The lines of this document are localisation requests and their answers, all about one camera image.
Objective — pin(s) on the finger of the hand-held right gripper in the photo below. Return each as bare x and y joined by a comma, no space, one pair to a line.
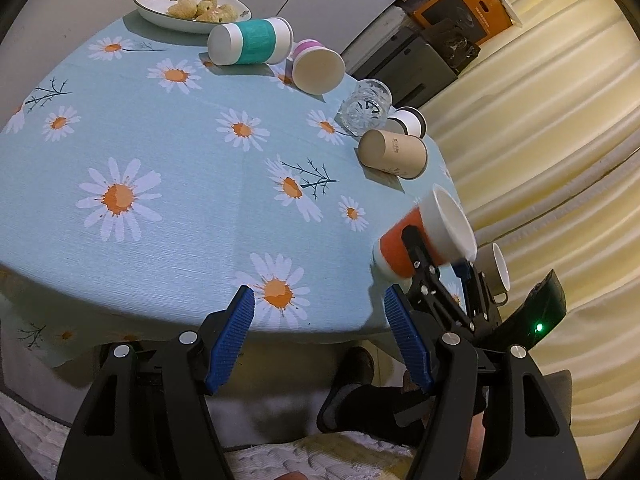
475,290
422,265

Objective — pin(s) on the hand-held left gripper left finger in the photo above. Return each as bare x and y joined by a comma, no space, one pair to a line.
232,340

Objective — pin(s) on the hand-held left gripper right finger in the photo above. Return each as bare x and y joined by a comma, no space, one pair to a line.
407,345

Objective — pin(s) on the orange and white cup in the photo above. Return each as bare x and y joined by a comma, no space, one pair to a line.
440,225

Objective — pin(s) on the brown paper cup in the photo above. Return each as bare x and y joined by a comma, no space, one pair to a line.
395,152

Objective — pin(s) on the small white cup black rim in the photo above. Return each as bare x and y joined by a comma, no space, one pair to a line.
411,121

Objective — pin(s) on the clear glass cup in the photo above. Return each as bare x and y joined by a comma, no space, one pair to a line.
364,107

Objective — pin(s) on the pink and white cup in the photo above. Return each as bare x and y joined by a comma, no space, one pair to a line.
317,70

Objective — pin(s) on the teal and white cup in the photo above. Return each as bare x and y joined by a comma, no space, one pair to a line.
252,40

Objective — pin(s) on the white mug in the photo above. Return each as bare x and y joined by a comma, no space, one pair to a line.
492,272

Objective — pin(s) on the person's leg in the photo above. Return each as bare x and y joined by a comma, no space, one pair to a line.
395,410

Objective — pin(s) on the dark slipper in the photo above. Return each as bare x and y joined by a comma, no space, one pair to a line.
350,380

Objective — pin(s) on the white quilt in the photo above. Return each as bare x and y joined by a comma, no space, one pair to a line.
320,460

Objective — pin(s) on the cream curtain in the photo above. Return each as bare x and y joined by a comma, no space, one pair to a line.
560,160

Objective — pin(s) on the blue daisy tablecloth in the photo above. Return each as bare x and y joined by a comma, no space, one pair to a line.
190,195

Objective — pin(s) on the black cabinet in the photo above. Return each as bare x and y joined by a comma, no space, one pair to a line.
400,65

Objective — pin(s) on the orange and black cardboard box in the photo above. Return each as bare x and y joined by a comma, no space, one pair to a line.
467,7

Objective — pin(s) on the pile of beige snacks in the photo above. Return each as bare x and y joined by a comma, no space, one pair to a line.
200,9

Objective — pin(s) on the white bowl with snacks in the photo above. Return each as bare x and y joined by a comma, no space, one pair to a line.
155,7

